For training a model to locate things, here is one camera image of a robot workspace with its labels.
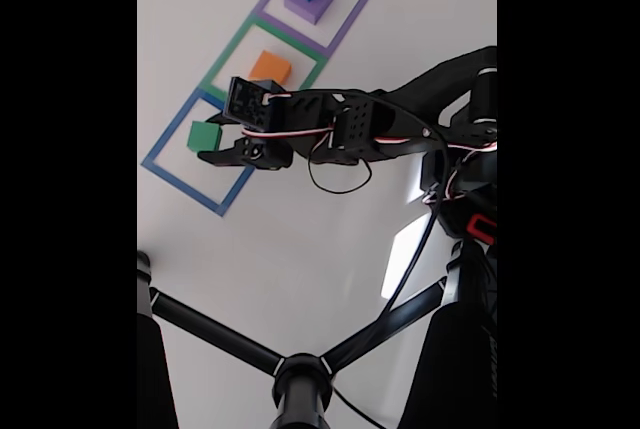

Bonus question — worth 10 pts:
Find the green cube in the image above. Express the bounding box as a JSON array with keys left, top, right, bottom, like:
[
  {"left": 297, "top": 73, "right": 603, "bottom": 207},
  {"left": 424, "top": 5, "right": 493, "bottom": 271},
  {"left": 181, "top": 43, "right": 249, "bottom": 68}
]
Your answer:
[{"left": 186, "top": 120, "right": 224, "bottom": 154}]

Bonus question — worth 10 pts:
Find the orange cube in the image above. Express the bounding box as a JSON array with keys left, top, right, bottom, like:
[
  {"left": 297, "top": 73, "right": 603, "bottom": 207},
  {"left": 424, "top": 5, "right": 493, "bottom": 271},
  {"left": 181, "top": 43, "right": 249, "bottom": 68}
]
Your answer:
[{"left": 248, "top": 49, "right": 293, "bottom": 86}]

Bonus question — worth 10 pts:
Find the blue tape square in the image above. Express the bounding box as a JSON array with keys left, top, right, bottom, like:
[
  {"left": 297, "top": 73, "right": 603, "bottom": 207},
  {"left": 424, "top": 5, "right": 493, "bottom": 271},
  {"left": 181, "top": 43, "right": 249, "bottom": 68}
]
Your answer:
[{"left": 141, "top": 87, "right": 256, "bottom": 218}]

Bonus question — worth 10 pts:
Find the green tape square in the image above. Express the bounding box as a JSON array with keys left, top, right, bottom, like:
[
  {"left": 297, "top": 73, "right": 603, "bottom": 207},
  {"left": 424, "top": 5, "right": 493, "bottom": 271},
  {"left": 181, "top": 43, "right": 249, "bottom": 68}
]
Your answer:
[{"left": 198, "top": 13, "right": 327, "bottom": 100}]

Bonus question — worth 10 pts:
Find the large purple cube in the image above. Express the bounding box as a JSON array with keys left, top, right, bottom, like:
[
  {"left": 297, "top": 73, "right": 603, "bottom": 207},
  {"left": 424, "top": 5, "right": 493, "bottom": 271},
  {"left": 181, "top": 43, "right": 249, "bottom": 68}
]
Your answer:
[{"left": 283, "top": 0, "right": 336, "bottom": 26}]

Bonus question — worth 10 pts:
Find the purple tape square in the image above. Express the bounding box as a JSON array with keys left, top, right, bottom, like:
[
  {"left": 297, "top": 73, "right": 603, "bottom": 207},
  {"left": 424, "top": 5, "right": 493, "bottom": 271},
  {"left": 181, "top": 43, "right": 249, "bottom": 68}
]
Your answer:
[{"left": 253, "top": 0, "right": 376, "bottom": 59}]

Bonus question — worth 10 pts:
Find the red clamp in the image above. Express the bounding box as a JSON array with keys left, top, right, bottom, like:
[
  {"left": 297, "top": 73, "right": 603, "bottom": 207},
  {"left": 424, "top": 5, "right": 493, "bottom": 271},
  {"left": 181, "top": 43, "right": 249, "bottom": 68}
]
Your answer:
[{"left": 465, "top": 213, "right": 498, "bottom": 245}]

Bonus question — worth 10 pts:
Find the black tripod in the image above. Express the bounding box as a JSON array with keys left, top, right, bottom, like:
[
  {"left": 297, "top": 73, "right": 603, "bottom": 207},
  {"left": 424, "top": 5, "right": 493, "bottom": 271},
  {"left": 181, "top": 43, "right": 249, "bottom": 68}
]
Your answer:
[{"left": 137, "top": 238, "right": 498, "bottom": 429}]

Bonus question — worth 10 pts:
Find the striped servo cable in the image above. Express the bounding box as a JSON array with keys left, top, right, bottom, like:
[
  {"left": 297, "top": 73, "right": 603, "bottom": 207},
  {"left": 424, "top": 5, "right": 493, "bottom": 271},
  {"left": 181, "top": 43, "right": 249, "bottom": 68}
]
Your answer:
[
  {"left": 422, "top": 148, "right": 496, "bottom": 206},
  {"left": 242, "top": 92, "right": 498, "bottom": 195}
]

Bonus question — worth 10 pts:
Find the black camera cable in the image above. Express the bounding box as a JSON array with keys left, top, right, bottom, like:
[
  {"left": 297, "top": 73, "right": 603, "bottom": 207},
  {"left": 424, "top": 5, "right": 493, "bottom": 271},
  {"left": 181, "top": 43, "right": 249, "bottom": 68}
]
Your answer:
[{"left": 329, "top": 90, "right": 498, "bottom": 429}]

